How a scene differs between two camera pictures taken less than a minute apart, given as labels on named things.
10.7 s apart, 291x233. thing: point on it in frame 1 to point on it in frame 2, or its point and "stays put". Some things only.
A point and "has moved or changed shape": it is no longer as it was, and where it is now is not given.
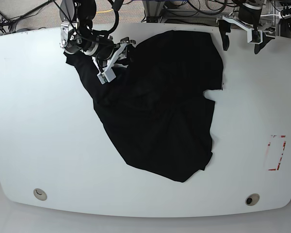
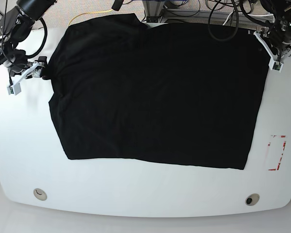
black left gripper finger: [123, 58] to [43, 59]
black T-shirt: [154, 108] has moved or changed shape
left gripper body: [105, 48] to [37, 73]
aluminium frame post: [153, 9] stays put
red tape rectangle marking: [284, 144] stays put
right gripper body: [261, 28] to [280, 47]
